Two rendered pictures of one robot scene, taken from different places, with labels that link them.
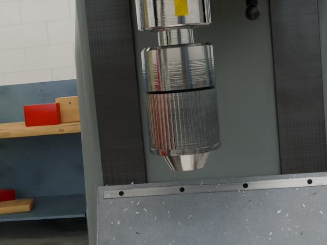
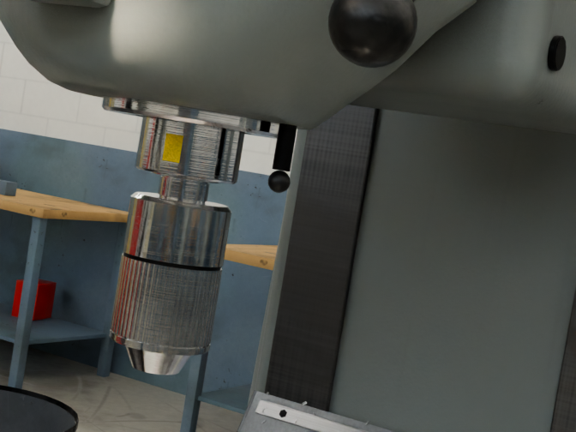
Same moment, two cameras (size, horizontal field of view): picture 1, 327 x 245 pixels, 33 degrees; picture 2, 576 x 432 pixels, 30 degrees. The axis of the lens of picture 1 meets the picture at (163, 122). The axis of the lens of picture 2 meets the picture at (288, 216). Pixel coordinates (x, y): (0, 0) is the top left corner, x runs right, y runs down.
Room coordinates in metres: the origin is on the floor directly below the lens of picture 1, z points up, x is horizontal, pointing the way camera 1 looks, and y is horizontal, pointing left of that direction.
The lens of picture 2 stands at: (-0.08, -0.25, 1.30)
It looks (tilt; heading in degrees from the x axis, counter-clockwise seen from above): 3 degrees down; 23
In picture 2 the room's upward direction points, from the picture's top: 9 degrees clockwise
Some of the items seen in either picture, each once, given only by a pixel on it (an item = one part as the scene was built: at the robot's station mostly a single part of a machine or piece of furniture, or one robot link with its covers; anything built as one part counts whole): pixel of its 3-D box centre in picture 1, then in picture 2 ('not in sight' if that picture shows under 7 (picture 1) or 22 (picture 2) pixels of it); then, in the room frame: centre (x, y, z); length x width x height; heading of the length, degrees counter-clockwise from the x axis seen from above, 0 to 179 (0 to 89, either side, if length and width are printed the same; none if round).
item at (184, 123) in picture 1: (181, 105); (169, 282); (0.36, -0.01, 1.23); 0.05 x 0.05 x 0.06
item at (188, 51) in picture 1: (177, 53); (180, 210); (0.36, -0.01, 1.26); 0.05 x 0.05 x 0.01
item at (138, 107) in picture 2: not in sight; (195, 116); (0.36, -0.01, 1.31); 0.09 x 0.09 x 0.01
